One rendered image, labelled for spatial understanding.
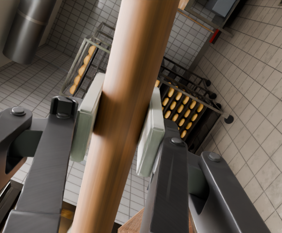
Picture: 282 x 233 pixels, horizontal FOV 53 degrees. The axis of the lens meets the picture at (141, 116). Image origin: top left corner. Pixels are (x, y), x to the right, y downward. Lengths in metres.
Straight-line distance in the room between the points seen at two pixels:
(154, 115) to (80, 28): 5.13
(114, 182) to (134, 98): 0.06
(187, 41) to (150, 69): 5.11
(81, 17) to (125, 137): 5.10
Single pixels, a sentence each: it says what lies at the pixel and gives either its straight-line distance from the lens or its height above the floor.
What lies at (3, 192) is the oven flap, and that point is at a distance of 2.15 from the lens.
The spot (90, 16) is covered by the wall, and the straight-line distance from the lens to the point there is 5.22.
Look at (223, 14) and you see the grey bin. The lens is 4.61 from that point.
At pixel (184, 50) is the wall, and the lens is 5.28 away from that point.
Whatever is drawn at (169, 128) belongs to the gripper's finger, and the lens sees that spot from 0.16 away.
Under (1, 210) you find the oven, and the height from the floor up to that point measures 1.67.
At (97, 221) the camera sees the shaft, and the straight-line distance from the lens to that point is 0.21.
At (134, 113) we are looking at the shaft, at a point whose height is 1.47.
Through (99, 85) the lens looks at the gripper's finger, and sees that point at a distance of 0.17.
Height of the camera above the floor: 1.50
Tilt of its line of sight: 11 degrees down
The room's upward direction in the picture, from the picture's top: 63 degrees counter-clockwise
